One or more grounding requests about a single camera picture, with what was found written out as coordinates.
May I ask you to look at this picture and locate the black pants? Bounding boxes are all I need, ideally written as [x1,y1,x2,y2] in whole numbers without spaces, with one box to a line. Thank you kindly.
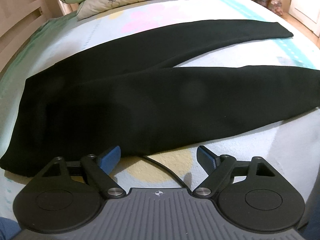
[1,20,319,177]

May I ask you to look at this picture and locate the pastel patterned bed sheet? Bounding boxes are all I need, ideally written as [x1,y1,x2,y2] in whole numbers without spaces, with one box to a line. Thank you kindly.
[1,0,319,224]

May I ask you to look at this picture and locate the floral storage bag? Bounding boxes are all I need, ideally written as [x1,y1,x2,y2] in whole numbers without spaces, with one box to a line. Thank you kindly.
[255,0,283,16]

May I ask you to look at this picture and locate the white door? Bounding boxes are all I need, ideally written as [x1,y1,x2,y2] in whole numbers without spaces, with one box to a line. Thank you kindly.
[289,0,319,37]

